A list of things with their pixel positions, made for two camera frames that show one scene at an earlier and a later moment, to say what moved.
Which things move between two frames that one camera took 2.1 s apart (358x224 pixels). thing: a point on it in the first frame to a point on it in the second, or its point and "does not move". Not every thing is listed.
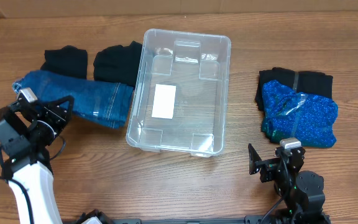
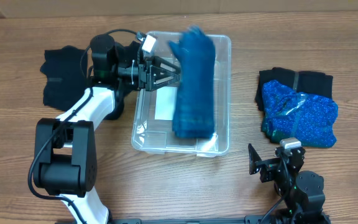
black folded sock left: x=68 y=60 does not move
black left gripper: x=45 y=111 to x=145 y=73
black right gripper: x=267 y=165 does not move
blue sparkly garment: x=288 y=114 does not move
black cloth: x=314 y=84 does not move
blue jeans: x=107 y=104 to x=194 y=108
